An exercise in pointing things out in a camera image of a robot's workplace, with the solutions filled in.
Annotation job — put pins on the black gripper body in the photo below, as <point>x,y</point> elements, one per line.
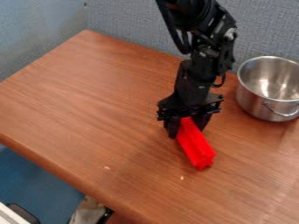
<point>190,97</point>

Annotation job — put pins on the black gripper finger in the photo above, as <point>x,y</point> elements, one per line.
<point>172,125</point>
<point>201,120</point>

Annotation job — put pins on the red plastic block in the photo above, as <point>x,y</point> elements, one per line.
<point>194,145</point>

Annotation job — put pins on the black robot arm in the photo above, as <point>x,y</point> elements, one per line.
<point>202,30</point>

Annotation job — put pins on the metal pot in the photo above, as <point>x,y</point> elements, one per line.
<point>266,91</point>

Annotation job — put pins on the white object at corner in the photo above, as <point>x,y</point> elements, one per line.
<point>9,217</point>

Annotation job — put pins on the crumpled beige cloth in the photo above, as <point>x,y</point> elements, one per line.
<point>88,212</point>

